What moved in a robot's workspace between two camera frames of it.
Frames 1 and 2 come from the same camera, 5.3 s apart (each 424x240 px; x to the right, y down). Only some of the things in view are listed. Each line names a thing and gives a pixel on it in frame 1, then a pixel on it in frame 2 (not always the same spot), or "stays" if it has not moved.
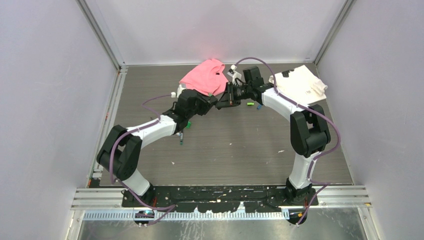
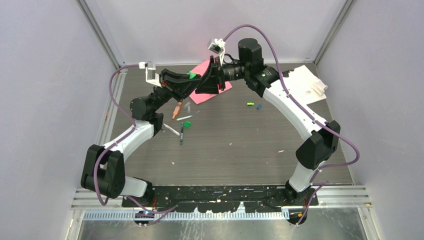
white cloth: [300, 85] stays
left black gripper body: [202, 105] -> [175, 89]
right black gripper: [228, 99] -> [214, 76]
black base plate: [223, 198] stays
